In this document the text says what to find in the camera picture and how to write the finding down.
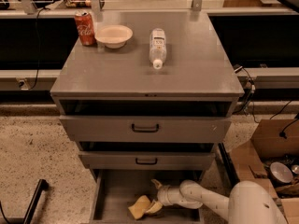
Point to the black drawer handle top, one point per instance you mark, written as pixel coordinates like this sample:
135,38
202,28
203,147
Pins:
142,129

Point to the yellow sponge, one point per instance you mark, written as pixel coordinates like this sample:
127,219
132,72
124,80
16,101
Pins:
139,208

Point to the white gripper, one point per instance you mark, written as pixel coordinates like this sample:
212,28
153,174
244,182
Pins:
163,195

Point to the grey drawer cabinet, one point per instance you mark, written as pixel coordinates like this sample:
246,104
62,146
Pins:
196,80

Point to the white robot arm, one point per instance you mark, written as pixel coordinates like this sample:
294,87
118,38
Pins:
248,202

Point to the black metal stand leg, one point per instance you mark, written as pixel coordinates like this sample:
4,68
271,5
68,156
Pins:
41,186

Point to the silver bowl in box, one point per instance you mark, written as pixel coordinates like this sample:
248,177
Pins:
281,173

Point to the red cola can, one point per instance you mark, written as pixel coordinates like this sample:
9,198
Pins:
84,23

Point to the clear plastic bottle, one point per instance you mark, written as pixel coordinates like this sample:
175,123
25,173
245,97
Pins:
157,48

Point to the black drawer handle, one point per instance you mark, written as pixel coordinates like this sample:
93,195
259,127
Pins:
153,161
142,129

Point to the grey bottom drawer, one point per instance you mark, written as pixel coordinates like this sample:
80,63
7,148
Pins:
116,190

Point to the black drawer handle middle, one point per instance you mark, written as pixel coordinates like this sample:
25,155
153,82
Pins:
153,161

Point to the grey drawer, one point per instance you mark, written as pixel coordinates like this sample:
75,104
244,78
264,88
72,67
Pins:
93,128
171,156
116,190

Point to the grey top drawer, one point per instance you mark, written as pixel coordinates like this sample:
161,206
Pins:
93,128

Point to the white bowl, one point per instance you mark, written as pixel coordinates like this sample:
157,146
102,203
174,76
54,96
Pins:
113,36

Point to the cardboard box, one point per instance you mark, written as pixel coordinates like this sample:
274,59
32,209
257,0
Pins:
264,144

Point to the grey middle drawer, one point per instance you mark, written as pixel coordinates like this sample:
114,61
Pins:
171,156

